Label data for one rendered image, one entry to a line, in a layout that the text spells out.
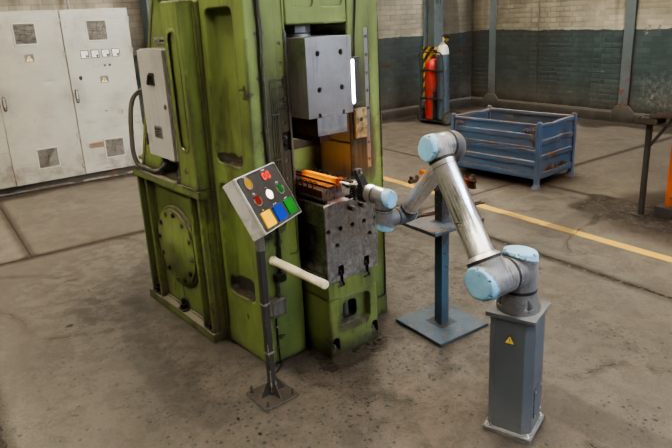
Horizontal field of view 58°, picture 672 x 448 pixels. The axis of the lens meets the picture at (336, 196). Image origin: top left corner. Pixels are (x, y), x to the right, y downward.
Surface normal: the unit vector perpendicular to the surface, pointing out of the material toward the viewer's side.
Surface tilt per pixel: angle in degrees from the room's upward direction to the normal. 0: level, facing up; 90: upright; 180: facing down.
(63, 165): 90
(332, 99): 90
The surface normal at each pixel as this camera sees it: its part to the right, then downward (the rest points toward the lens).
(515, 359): -0.57, 0.26
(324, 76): 0.65, 0.18
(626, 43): -0.81, 0.20
